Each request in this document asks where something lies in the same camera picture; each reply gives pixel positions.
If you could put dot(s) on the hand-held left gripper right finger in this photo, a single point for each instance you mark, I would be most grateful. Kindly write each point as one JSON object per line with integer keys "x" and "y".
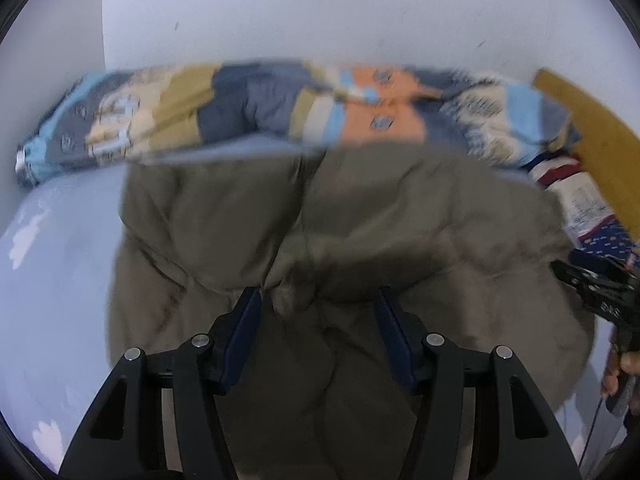
{"x": 396, "y": 342}

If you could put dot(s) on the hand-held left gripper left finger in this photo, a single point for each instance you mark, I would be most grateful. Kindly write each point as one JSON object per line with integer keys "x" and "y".
{"x": 244, "y": 342}

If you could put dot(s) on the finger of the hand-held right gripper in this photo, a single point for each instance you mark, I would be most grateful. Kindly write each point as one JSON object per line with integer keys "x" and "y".
{"x": 595, "y": 282}

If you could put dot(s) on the olive padded jacket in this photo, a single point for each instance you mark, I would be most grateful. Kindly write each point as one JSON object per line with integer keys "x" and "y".
{"x": 400, "y": 220}

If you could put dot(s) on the person's right hand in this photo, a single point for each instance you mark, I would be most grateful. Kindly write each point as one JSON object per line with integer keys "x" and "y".
{"x": 611, "y": 377}

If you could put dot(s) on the striped red white blue cloth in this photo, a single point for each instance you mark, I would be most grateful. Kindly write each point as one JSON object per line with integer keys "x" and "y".
{"x": 580, "y": 200}

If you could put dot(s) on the wooden headboard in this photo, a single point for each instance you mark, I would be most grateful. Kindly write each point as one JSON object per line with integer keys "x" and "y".
{"x": 600, "y": 145}

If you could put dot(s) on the light blue cloud bed sheet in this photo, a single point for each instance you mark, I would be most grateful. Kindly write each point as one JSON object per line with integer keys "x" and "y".
{"x": 60, "y": 285}

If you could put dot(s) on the patchwork patterned blanket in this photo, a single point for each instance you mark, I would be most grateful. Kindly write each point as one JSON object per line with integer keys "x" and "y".
{"x": 225, "y": 105}

